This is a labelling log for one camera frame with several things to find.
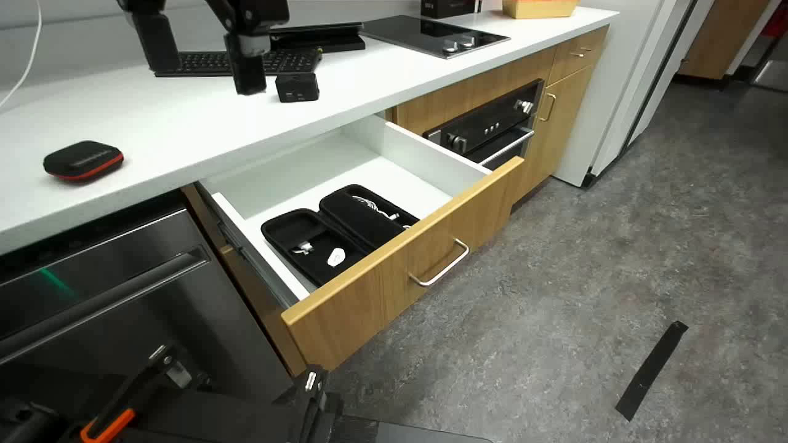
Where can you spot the small silver item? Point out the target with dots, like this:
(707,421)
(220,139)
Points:
(305,249)

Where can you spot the black glass cooktop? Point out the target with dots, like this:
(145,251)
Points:
(427,35)

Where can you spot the white refrigerator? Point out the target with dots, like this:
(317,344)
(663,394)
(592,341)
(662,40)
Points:
(624,83)

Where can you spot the black box by cooktop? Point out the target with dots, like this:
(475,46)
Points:
(446,9)

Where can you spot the black built-in oven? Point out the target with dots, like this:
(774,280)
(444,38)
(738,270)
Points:
(483,125)

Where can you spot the wooden cabinet door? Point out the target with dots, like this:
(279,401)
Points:
(558,139)

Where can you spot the tall wooden cabinet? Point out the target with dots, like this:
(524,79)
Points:
(722,38)

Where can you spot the stainless steel dishwasher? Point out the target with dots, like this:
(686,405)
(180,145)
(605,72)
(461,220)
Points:
(125,304)

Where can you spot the wooden front white drawer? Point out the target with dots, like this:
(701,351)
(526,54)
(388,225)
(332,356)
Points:
(370,304)

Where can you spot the open black zipper case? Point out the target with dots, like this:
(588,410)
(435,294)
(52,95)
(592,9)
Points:
(360,214)

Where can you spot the black red zipper pouch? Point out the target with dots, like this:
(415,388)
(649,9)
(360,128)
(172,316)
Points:
(83,161)

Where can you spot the black floor strip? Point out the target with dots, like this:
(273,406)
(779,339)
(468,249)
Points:
(654,371)

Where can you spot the small black box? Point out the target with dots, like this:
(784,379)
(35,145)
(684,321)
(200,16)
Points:
(297,88)

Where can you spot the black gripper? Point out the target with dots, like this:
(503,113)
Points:
(317,414)

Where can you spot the flat black plate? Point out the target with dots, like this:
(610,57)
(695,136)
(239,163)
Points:
(324,38)

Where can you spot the wooden block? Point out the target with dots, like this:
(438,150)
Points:
(541,9)

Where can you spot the small white item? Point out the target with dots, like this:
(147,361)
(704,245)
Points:
(337,256)

